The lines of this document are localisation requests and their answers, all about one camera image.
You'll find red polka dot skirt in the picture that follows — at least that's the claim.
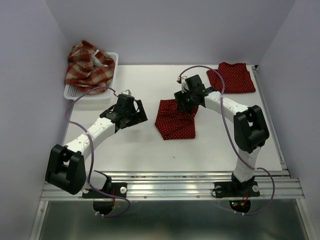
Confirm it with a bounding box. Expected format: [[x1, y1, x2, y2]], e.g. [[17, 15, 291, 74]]
[[215, 62, 256, 94], [154, 99, 199, 140]]

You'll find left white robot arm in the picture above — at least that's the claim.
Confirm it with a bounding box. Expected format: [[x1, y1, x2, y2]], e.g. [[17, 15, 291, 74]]
[[45, 93, 148, 198]]

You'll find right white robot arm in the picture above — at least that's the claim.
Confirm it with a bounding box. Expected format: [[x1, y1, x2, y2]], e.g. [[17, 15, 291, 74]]
[[174, 75, 270, 198]]

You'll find red beige plaid skirt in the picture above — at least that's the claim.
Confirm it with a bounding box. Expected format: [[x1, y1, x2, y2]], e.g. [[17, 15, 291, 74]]
[[64, 40, 116, 95]]

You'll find white plastic basket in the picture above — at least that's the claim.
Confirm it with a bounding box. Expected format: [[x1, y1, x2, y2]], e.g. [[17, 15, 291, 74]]
[[63, 52, 119, 104]]

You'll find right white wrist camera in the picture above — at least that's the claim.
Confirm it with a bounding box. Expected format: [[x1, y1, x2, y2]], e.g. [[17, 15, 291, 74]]
[[177, 76, 189, 93]]

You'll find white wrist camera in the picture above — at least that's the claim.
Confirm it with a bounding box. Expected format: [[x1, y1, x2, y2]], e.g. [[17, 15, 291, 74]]
[[121, 89, 132, 96], [177, 76, 189, 93]]

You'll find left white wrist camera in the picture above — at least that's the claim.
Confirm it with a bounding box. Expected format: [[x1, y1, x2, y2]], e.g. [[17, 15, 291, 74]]
[[121, 89, 132, 96]]

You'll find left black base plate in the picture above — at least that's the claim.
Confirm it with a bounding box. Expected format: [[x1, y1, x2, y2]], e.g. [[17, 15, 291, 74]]
[[82, 182, 128, 199]]

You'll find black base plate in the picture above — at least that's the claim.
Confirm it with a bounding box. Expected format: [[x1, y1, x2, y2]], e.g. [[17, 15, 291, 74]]
[[211, 181, 260, 199], [82, 182, 128, 199]]

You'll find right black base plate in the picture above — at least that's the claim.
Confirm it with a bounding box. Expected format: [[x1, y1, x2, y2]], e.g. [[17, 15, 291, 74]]
[[211, 181, 260, 199]]

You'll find aluminium rail frame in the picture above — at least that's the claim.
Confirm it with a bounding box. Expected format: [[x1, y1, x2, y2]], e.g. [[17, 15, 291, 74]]
[[31, 65, 319, 240]]

